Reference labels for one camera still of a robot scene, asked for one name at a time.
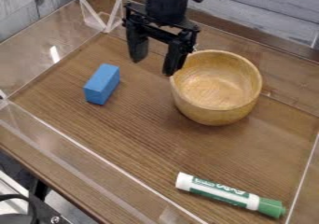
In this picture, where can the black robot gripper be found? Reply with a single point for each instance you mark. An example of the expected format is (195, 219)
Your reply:
(160, 19)

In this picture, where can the blue rectangular block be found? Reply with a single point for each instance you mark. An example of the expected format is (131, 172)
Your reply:
(102, 84)

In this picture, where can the brown wooden bowl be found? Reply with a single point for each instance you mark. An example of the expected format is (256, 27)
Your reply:
(216, 87)

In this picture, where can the clear acrylic tray walls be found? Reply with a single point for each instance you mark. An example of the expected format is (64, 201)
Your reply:
(112, 156)

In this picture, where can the green white dry-erase marker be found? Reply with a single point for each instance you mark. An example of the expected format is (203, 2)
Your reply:
(230, 195)

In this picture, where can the black metal table bracket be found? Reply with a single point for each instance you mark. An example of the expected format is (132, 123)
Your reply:
(47, 214)

